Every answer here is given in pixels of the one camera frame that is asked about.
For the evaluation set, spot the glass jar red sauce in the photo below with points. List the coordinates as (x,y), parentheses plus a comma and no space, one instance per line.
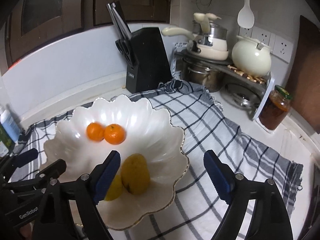
(277,106)

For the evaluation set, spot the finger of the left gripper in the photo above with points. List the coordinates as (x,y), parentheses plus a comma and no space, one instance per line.
(10,163)
(53,171)

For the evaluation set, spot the white wall power outlets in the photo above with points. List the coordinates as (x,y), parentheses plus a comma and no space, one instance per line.
(280,47)

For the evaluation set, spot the wooden cutting board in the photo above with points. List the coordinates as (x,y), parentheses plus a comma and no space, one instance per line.
(303,82)

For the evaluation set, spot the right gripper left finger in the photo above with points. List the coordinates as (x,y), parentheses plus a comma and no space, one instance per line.
(55,219)

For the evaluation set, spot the black kitchen scissors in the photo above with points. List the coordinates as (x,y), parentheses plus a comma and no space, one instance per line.
(125,49)

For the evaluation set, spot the yellow mango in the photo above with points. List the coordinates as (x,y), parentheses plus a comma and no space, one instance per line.
(135,174)

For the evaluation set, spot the white rice paddle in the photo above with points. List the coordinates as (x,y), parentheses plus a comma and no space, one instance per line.
(245,16)

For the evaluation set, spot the black knife block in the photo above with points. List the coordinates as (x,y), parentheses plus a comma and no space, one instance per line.
(151,65)

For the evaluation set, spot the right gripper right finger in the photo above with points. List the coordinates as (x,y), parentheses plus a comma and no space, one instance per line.
(270,219)

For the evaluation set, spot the stainless steel pot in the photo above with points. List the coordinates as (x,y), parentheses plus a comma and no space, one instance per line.
(197,73)

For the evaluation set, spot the cream saucepan with handle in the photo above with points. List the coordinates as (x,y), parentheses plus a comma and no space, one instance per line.
(207,40)

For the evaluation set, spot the small tangerine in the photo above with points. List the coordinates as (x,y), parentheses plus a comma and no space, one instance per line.
(114,134)

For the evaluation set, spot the yellow lemon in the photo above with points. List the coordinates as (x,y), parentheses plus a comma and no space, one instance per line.
(116,189)

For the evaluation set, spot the steel knife handles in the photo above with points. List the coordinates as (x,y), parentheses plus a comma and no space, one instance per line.
(118,19)

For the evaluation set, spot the steel pot lid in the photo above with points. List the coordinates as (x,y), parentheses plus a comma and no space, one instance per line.
(242,96)

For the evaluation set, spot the cream round teapot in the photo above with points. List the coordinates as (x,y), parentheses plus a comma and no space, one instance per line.
(251,56)

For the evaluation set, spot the large orange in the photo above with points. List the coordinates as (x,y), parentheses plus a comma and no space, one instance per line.
(95,131)

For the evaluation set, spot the metal kitchen shelf rack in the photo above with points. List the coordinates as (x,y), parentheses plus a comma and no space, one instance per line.
(260,85)

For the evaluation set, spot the checkered white blue cloth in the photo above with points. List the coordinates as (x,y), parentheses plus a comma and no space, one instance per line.
(197,210)

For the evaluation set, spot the blue white pump bottle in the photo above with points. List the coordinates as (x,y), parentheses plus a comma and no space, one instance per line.
(9,124)

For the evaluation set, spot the green dish soap bottle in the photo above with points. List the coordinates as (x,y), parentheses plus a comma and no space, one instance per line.
(6,143)

